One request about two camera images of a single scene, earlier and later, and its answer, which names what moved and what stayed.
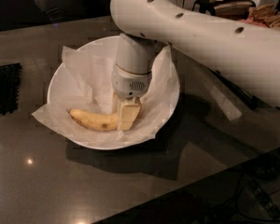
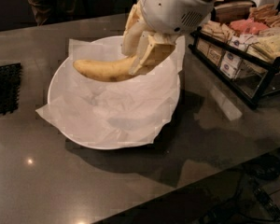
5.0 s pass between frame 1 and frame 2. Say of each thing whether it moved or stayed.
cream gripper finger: moved
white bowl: stayed
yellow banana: moved
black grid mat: stayed
